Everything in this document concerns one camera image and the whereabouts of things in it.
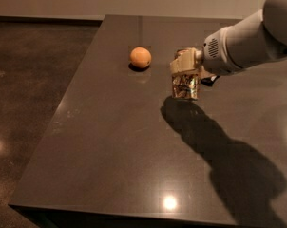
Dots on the black snack packet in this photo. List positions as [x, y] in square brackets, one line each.
[209, 81]

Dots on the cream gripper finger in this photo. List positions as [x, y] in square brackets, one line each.
[187, 61]

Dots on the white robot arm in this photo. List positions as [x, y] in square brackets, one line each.
[258, 39]

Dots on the orange fruit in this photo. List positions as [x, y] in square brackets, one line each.
[140, 57]

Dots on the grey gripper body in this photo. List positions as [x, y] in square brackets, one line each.
[213, 52]

